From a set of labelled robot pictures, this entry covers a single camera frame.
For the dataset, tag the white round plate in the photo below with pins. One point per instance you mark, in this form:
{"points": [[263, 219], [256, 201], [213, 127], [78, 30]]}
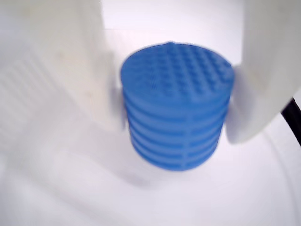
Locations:
{"points": [[235, 200]]}

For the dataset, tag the blue ribbed cylinder block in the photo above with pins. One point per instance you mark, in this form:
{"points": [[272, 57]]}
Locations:
{"points": [[177, 106]]}

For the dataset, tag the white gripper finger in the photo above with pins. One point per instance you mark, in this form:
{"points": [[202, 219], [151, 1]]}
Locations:
{"points": [[268, 58], [58, 58]]}

